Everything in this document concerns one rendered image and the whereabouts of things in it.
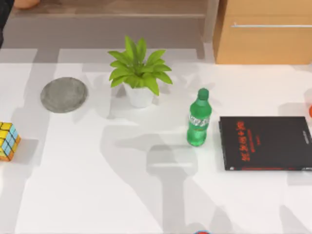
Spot green bottle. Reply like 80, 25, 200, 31
186, 88, 212, 148

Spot green potted plant white pot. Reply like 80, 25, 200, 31
107, 35, 174, 109

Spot grey round coaster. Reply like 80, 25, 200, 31
40, 77, 89, 114

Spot open wooden shelf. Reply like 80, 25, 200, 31
2, 0, 220, 49

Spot black book red lettering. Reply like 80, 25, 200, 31
218, 116, 312, 172

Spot wooden cupboard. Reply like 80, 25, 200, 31
212, 0, 312, 65

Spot coloured puzzle cube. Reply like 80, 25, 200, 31
0, 121, 21, 162

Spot orange thing on shelf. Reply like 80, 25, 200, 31
13, 0, 39, 10

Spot long metal handle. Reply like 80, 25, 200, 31
231, 22, 312, 28

